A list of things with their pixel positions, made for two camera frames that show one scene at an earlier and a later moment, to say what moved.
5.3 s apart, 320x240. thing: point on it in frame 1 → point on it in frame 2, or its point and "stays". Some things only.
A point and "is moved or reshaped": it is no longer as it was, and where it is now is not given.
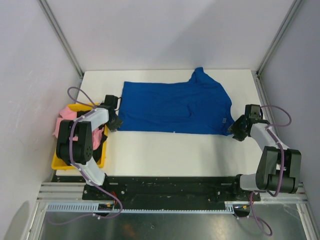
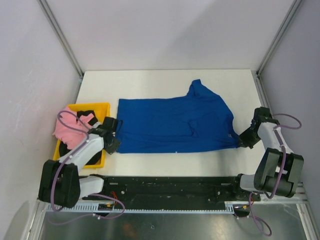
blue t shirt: [200, 106] is moved or reshaped
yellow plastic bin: [58, 164] stays
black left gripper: [117, 124] → [112, 149]
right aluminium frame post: [256, 74] stays
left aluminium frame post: [64, 42] stays
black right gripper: [234, 128] → [243, 141]
